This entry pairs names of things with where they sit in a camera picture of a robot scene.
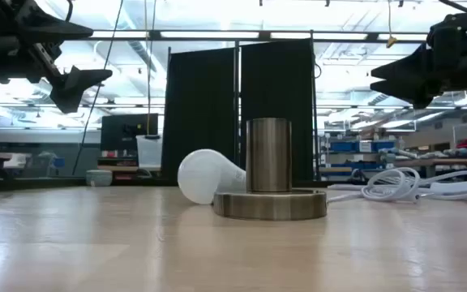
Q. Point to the white lightbulb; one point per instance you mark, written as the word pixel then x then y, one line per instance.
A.
pixel 205 176

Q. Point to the black monitor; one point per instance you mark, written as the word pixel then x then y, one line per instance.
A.
pixel 124 131

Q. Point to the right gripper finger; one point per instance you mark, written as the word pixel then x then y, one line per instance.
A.
pixel 416 92
pixel 414 67

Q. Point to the brass lamp socket base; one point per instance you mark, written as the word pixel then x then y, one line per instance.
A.
pixel 268 162

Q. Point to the patterned ceramic bowl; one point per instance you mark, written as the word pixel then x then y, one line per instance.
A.
pixel 99 178

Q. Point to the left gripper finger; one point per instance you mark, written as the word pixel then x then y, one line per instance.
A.
pixel 43 26
pixel 71 87

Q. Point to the black folding room divider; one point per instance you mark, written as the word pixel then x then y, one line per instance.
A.
pixel 201 113

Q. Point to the clear plastic bin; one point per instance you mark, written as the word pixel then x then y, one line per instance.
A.
pixel 149 151

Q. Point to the blue storage bin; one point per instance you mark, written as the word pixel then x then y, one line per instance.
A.
pixel 383 145
pixel 343 146

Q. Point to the black aluminium frame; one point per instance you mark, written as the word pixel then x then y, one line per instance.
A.
pixel 35 184

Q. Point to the yellow hanging plug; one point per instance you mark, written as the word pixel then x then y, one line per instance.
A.
pixel 392 40

